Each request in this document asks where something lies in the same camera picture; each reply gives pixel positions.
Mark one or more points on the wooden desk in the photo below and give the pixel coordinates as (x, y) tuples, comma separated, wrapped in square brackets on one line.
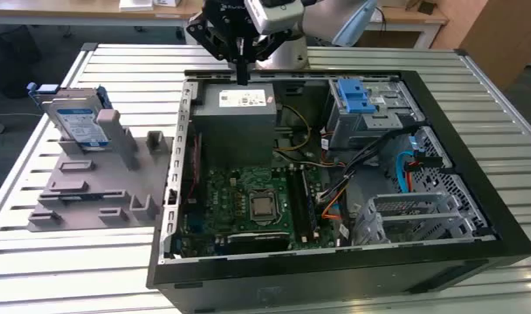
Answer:
[(96, 14)]

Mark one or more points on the green RAM stick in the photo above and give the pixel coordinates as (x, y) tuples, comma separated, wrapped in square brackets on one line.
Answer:
[(82, 196), (312, 202)]

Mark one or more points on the grey power supply unit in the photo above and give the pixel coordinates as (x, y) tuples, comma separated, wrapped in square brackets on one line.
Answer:
[(236, 137)]

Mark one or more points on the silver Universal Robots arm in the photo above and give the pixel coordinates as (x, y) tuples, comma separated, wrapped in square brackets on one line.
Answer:
[(288, 55)]

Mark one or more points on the silver disk bay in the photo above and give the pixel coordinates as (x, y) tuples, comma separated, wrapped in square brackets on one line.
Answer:
[(424, 196)]

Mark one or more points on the grey parts rack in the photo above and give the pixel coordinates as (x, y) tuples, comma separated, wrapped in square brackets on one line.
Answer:
[(109, 183)]

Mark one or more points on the black PC case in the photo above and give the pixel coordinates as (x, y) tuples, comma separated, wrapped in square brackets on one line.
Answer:
[(292, 278)]

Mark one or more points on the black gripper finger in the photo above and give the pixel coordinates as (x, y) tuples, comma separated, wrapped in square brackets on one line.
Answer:
[(270, 45), (213, 42)]

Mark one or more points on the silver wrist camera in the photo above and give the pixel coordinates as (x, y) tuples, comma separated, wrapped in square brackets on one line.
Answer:
[(280, 16)]

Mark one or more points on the grey drive cage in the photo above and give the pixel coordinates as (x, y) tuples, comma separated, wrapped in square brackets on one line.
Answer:
[(349, 131)]

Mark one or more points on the wooden cabinet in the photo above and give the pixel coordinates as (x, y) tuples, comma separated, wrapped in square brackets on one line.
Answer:
[(501, 39)]

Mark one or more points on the blue drive latch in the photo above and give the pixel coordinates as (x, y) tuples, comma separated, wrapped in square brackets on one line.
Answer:
[(356, 98)]

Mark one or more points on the small white box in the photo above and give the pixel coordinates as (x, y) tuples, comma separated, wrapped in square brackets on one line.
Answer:
[(165, 2)]

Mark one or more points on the hard disk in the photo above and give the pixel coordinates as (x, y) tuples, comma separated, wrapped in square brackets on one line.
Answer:
[(81, 127)]

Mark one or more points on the black bin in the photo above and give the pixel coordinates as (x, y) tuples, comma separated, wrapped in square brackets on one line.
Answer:
[(13, 65)]

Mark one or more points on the silver CPU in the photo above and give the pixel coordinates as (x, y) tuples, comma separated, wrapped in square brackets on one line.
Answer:
[(264, 206)]

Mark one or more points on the green motherboard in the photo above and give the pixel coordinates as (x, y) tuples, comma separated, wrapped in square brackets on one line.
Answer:
[(232, 193)]

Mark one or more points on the black graphics card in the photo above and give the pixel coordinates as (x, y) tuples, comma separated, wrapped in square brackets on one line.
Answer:
[(257, 243)]

